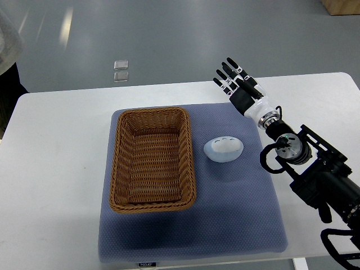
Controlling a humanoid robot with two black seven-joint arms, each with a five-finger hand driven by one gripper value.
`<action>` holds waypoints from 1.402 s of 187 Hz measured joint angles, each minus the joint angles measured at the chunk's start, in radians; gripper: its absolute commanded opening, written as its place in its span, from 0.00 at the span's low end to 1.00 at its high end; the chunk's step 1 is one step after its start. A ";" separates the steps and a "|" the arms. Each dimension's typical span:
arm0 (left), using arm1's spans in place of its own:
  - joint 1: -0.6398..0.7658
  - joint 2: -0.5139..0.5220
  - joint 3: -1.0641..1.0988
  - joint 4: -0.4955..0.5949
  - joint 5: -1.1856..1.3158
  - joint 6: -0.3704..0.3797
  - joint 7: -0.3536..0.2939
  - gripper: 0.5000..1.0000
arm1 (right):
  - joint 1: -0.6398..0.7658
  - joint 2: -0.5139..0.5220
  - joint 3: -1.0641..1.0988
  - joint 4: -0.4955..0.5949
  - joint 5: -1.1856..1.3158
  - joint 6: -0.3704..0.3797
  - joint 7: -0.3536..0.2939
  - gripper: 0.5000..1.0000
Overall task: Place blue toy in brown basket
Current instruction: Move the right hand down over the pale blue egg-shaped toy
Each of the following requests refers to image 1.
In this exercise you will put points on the light blue plush toy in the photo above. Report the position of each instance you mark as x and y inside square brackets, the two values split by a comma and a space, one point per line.
[223, 149]

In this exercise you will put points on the blue quilted mat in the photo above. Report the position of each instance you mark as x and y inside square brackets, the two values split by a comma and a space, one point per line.
[236, 211]

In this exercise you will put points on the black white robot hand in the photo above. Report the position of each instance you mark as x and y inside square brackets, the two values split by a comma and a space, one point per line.
[246, 94]

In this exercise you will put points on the grey clothed person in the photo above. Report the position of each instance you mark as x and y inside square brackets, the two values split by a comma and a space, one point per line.
[11, 87]

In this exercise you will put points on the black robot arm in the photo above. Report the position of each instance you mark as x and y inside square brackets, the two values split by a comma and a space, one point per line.
[320, 178]

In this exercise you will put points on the square floor plate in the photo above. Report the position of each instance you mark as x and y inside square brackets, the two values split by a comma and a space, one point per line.
[121, 76]
[120, 64]

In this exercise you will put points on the brown wicker basket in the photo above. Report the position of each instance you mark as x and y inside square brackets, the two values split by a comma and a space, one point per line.
[153, 165]

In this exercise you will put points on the lower square floor plate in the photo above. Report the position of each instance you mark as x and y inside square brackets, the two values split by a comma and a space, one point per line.
[121, 76]

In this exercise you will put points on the wooden box corner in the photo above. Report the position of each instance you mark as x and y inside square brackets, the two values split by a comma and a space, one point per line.
[341, 7]

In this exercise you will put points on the white table leg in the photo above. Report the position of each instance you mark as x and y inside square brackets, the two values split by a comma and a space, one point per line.
[300, 263]

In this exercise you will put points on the upper square floor plate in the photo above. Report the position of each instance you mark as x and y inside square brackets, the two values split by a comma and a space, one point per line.
[120, 64]

